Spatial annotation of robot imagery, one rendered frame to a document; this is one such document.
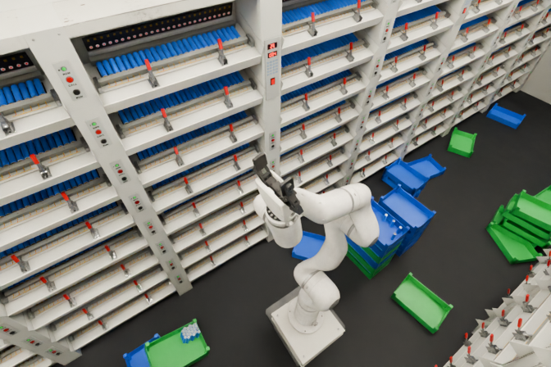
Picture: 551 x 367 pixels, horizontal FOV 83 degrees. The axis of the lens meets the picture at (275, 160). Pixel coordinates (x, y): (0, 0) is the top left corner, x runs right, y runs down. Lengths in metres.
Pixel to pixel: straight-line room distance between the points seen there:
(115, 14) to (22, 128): 0.44
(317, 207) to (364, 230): 0.29
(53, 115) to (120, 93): 0.20
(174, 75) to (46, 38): 0.38
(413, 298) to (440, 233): 0.61
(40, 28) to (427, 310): 2.37
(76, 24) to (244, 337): 1.82
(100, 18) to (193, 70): 0.34
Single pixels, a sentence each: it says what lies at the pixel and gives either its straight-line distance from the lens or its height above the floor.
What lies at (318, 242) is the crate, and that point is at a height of 0.00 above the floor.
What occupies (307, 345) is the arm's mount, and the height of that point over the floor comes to 0.36.
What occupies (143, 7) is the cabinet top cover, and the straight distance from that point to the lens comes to 1.07.
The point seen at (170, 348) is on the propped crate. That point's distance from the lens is 2.18.
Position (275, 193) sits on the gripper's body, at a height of 1.56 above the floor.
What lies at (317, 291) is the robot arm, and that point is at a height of 0.76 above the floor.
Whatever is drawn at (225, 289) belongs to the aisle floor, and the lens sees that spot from 2.28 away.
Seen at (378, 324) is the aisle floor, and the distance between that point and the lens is 2.28.
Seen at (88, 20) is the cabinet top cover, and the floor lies 1.76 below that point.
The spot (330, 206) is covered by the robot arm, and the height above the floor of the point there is 1.35.
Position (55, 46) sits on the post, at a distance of 1.06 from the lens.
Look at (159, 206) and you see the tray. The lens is 1.56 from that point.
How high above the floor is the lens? 2.11
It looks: 47 degrees down
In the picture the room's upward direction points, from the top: straight up
